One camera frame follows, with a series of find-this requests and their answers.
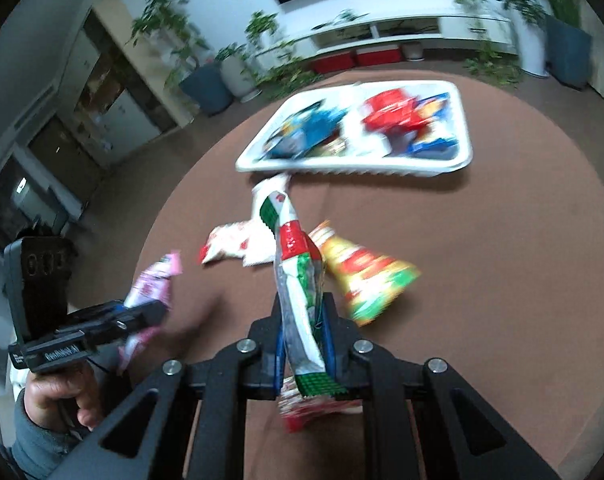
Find red storage box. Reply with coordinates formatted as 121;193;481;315
312;54;355;75
356;49;402;67

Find broad-leaf plant in blue pot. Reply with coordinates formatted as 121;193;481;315
522;0;594;92

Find plant in tall white pot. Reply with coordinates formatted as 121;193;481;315
492;0;550;79

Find colourful cartoon snack packet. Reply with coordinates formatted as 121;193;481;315
262;102;348;158

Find white plastic tray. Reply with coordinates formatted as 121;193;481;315
235;80;474;178

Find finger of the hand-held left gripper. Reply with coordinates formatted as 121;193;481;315
109;301;169;346

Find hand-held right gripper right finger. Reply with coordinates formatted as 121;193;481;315
318;292;563;480

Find red orange snack packet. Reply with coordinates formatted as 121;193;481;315
362;89;423;133

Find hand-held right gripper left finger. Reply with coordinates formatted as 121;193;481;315
77;290;288;480

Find black snack packet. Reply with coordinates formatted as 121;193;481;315
311;135;350;157

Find person's left forearm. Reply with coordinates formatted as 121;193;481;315
9;390;108;480

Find pink snack packet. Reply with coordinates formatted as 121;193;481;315
116;251;184;373

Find white green red snack packet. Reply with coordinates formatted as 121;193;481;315
252;174;363;433

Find small trailing plant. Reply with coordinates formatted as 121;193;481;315
449;0;525;88

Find slender tree in blue pot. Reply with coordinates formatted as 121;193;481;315
131;0;234;117

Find white television cabinet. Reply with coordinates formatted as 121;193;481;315
277;7;513;73

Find wooden display cabinet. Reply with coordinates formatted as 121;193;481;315
77;5;179;166

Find person's left hand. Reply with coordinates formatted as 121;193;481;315
22;360;108;433

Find yellow red snack packet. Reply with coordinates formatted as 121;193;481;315
309;221;422;327

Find blue snack packet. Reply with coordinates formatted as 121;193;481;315
407;92;458;156

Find plant in round white pot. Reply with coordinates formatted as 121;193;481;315
214;42;262;104

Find trailing green plant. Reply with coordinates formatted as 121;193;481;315
244;10;325;98

